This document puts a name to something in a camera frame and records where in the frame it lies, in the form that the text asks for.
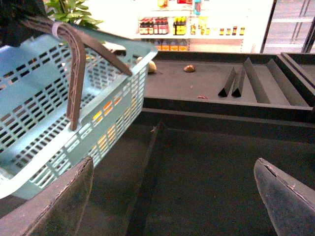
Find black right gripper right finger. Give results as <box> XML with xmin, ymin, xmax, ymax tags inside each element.
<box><xmin>253</xmin><ymin>158</ymin><xmax>315</xmax><ymax>236</ymax></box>

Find black rear left tray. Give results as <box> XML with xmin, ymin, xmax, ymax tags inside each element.
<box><xmin>144</xmin><ymin>52</ymin><xmax>315</xmax><ymax>123</ymax></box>

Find shelf of bottled sauces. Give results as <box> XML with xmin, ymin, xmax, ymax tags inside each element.
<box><xmin>135</xmin><ymin>0</ymin><xmax>250</xmax><ymax>53</ymax></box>

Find black triangular divider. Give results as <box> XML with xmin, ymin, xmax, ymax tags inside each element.
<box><xmin>218</xmin><ymin>66</ymin><xmax>246</xmax><ymax>98</ymax></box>

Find black tray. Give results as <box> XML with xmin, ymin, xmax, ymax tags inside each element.
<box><xmin>78</xmin><ymin>109</ymin><xmax>315</xmax><ymax>236</ymax></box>
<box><xmin>144</xmin><ymin>52</ymin><xmax>315</xmax><ymax>123</ymax></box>

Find light blue plastic basket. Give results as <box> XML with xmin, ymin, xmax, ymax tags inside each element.
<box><xmin>0</xmin><ymin>29</ymin><xmax>158</xmax><ymax>200</ymax></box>

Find green potted plant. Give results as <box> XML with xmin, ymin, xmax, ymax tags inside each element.
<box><xmin>43</xmin><ymin>0</ymin><xmax>104</xmax><ymax>30</ymax></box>

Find black front left tray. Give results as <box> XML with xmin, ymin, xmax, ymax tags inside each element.
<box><xmin>78</xmin><ymin>109</ymin><xmax>315</xmax><ymax>236</ymax></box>

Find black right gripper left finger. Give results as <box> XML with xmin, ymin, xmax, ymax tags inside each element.
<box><xmin>0</xmin><ymin>156</ymin><xmax>94</xmax><ymax>236</ymax></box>

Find brown basket handle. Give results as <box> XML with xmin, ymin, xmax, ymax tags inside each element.
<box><xmin>21</xmin><ymin>17</ymin><xmax>132</xmax><ymax>131</ymax></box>

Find pale round fruit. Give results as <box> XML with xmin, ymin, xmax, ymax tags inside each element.
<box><xmin>148</xmin><ymin>60</ymin><xmax>157</xmax><ymax>74</ymax></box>

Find glass door refrigerator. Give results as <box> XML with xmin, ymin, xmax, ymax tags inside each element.
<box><xmin>260</xmin><ymin>0</ymin><xmax>315</xmax><ymax>54</ymax></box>

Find brown round fruit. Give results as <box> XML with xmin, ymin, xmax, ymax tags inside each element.
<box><xmin>184</xmin><ymin>64</ymin><xmax>196</xmax><ymax>73</ymax></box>

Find yellow orange mango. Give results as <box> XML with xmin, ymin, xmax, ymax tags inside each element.
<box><xmin>92</xmin><ymin>96</ymin><xmax>132</xmax><ymax>126</ymax></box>

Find white zip tie right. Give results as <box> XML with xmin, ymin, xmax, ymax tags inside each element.
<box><xmin>51</xmin><ymin>22</ymin><xmax>63</xmax><ymax>40</ymax></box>

